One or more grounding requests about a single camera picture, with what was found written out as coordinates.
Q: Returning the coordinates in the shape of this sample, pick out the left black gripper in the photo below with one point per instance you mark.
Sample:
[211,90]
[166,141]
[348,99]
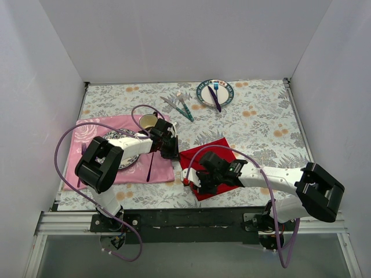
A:
[170,147]

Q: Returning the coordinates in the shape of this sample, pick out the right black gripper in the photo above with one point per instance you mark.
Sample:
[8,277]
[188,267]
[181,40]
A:
[201,179]

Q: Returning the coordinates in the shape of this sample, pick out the red cloth napkin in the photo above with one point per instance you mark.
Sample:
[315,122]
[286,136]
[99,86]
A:
[216,159]

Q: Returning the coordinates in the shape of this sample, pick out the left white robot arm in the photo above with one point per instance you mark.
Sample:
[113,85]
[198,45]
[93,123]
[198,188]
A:
[98,166]

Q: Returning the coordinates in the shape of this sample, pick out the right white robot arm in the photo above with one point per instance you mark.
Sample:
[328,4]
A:
[313,191]

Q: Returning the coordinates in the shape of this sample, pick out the pink floral placemat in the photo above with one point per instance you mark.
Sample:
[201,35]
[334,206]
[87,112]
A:
[162,170]

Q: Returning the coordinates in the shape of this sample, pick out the cream enamel mug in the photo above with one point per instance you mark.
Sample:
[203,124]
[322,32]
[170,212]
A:
[148,120]

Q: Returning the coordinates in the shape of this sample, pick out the purple spoon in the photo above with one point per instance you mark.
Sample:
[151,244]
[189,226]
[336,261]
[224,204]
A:
[149,170]

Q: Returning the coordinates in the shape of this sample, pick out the blue floral plate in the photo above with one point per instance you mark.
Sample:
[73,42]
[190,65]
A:
[125,163]

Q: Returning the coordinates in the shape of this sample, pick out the purple knife on plate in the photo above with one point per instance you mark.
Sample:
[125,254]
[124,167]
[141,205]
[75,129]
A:
[212,93]

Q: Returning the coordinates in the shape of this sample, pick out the blue fork on plate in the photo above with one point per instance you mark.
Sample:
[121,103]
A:
[216,87]

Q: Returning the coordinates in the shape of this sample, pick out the white plate blue rim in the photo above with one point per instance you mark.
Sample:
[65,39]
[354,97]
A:
[225,93]

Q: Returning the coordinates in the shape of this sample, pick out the purple fork on placemat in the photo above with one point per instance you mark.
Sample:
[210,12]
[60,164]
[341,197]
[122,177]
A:
[83,149]

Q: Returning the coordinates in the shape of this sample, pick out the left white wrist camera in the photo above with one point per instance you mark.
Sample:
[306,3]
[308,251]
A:
[172,130]

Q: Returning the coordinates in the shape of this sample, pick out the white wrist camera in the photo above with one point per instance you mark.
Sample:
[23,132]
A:
[172,130]
[189,177]

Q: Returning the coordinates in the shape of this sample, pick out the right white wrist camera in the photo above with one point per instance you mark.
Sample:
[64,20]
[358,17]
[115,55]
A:
[189,177]

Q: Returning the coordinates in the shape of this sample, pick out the teal handled knife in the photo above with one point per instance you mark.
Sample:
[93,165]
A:
[184,113]

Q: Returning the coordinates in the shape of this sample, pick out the teal handled fork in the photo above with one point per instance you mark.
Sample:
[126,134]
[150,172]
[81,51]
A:
[180,97]

